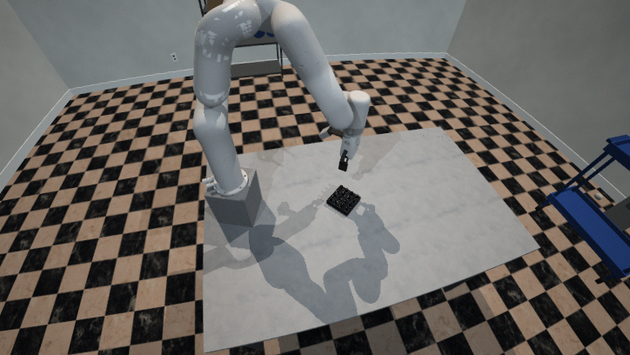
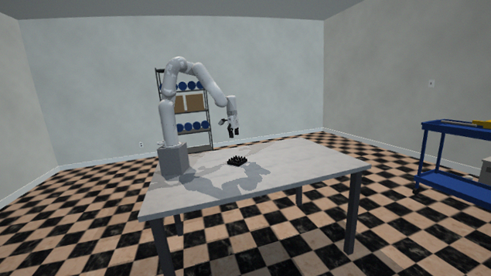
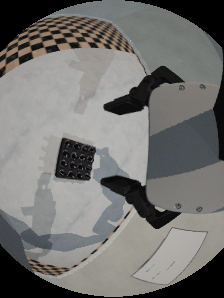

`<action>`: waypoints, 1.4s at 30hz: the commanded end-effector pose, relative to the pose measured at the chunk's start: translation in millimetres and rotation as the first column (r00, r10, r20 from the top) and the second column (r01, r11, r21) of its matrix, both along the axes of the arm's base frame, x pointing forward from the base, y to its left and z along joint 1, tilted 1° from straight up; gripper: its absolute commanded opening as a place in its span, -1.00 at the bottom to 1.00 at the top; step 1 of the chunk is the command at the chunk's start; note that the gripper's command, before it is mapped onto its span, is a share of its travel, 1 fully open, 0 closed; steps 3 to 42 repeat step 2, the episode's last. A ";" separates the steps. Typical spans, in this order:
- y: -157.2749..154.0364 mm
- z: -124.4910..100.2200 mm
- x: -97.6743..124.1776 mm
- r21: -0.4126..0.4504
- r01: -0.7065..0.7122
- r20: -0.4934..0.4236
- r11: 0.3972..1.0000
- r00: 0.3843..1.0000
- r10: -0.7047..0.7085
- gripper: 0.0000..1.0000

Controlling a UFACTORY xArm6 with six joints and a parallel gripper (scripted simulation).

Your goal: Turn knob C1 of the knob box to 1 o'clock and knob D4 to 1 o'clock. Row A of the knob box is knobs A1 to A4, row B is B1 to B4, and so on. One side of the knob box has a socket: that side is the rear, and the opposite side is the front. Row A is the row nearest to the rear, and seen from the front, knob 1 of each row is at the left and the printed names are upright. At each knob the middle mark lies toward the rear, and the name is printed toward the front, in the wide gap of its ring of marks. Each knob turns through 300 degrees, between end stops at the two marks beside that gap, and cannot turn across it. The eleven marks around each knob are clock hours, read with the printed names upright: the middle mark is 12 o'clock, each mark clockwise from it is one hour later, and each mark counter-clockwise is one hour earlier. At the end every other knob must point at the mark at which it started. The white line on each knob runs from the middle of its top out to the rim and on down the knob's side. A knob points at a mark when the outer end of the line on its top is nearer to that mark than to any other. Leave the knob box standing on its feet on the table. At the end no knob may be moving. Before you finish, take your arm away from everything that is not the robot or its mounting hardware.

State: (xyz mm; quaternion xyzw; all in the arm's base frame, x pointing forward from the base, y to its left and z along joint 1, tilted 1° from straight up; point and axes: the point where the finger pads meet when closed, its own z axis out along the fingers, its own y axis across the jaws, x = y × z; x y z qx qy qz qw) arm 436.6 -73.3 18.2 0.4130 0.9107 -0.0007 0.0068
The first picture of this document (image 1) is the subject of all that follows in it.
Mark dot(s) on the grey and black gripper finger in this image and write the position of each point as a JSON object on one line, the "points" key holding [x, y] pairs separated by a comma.
{"points": [[342, 164]]}

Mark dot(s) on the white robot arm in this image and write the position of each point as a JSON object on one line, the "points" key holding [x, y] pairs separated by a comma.
{"points": [[217, 34]]}

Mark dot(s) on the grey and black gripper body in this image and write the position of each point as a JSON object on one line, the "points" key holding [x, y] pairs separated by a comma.
{"points": [[349, 143]]}

